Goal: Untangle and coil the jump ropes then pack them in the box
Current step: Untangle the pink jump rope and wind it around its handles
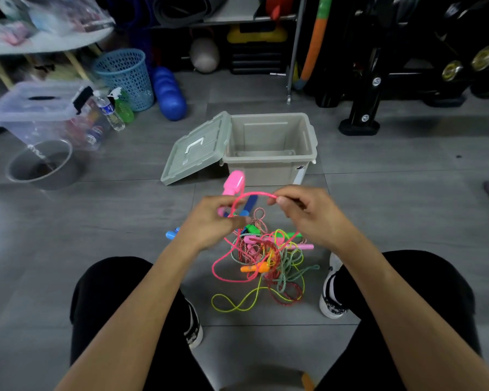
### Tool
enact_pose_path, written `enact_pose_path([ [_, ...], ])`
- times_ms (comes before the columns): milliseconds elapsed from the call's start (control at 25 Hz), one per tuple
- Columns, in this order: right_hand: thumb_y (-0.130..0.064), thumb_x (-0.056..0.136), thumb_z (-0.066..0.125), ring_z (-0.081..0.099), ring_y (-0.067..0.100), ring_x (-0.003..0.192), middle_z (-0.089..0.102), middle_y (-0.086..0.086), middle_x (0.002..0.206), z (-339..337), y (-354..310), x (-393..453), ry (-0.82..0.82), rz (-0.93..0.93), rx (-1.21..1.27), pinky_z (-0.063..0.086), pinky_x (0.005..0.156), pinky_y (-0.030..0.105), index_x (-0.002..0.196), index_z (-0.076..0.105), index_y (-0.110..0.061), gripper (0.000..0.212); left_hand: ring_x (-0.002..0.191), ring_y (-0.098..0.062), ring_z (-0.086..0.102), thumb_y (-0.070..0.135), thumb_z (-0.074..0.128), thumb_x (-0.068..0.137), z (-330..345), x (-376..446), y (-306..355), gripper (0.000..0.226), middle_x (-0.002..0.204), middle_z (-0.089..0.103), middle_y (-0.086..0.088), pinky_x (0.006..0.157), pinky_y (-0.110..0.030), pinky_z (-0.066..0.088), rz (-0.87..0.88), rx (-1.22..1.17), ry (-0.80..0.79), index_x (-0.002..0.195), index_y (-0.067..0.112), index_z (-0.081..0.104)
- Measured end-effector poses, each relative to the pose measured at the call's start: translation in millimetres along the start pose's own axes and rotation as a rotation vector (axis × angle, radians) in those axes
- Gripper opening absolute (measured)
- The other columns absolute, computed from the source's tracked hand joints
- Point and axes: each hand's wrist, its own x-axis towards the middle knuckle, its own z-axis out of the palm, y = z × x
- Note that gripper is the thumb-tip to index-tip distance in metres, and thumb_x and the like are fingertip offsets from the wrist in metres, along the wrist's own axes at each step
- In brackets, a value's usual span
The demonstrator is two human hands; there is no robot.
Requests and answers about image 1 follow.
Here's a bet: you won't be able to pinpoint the person's left forearm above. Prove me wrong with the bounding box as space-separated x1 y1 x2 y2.
55 244 204 391

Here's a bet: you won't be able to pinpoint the white right shoe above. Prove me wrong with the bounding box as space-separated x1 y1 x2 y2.
319 252 351 319

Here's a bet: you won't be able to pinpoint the clear plastic bag of items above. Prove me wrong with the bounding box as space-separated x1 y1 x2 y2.
0 0 116 43

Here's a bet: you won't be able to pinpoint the light blue mesh basket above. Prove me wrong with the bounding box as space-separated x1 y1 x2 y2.
91 48 155 112

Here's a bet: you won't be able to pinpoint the person's right leg black trousers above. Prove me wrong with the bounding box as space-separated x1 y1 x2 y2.
316 250 481 391

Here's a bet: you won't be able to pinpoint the clear plastic lidded bin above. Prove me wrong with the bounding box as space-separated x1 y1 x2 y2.
0 80 111 151

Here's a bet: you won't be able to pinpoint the red boxing glove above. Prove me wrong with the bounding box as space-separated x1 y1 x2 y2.
265 0 295 21

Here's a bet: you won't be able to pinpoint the grey-green box lid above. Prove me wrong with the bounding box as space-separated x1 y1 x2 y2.
160 111 233 186

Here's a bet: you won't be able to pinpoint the orange and green foam stick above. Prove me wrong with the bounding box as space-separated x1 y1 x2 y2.
294 0 334 91

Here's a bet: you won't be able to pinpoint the hot pink skipping rope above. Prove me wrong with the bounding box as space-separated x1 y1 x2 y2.
211 169 306 283

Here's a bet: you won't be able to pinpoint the black dumbbell rack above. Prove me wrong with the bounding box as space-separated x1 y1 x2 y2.
305 0 489 137

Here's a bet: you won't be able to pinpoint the person's right hand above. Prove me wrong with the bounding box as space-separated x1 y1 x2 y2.
267 185 351 251

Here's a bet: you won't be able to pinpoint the wooden stool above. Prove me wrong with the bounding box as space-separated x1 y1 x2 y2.
220 364 315 391

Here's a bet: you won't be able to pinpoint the black dumbbell gold end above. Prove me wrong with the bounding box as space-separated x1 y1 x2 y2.
471 46 489 73
441 60 465 82

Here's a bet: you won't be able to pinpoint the person's left hand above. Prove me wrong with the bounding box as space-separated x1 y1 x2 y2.
175 194 252 253

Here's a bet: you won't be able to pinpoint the person's leg black trousers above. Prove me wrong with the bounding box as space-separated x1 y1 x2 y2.
69 256 212 391
316 250 481 391

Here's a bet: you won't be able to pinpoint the white left shoe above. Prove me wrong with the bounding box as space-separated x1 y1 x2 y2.
183 297 204 350

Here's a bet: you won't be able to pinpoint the grey metal bowl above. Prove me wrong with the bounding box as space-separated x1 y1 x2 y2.
6 138 86 191

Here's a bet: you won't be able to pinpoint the grey plastic storage box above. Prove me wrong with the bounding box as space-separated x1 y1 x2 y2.
222 112 318 187

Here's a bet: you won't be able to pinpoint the green spray bottle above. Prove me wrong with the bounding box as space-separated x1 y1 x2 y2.
108 87 135 124

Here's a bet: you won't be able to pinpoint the beige exercise ball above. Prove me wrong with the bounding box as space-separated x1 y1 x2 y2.
189 36 221 74

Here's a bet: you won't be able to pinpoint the clear water bottle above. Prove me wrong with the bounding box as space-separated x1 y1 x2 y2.
92 90 126 132

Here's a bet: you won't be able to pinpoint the pile of colourful jump ropes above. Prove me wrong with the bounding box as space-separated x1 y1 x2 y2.
211 199 321 313

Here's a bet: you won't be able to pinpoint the person's left leg black trousers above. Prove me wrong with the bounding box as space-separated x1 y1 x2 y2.
69 256 212 391

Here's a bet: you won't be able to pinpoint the white shoe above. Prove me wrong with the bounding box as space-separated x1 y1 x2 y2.
319 252 351 319
183 297 204 350

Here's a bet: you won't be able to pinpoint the person's right forearm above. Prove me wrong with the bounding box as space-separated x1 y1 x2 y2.
334 236 489 391

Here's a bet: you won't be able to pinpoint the rolled grey yoga mat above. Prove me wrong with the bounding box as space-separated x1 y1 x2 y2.
153 0 229 28

